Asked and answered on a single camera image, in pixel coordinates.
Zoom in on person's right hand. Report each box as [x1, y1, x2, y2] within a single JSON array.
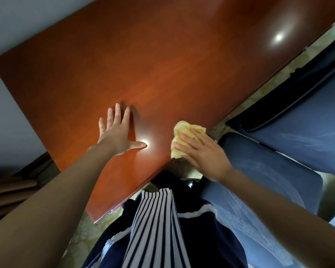
[[173, 128, 235, 184]]

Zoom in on person's left hand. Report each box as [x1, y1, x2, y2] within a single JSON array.
[[98, 103, 147, 157]]

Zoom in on yellow cleaning cloth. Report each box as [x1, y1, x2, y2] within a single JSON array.
[[170, 121, 207, 159]]

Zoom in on person's left forearm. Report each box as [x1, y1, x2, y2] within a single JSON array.
[[0, 142, 113, 268]]

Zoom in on person's right forearm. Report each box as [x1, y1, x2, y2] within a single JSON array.
[[221, 168, 335, 268]]

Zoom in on navy white striped garment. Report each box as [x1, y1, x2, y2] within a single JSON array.
[[121, 188, 192, 268]]

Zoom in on blue office chair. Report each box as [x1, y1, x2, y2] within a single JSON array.
[[181, 31, 335, 268]]

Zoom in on navy dress with white trim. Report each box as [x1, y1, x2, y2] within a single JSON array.
[[82, 170, 249, 268]]

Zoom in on brown wooden furniture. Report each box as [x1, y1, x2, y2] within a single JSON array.
[[0, 152, 55, 230]]

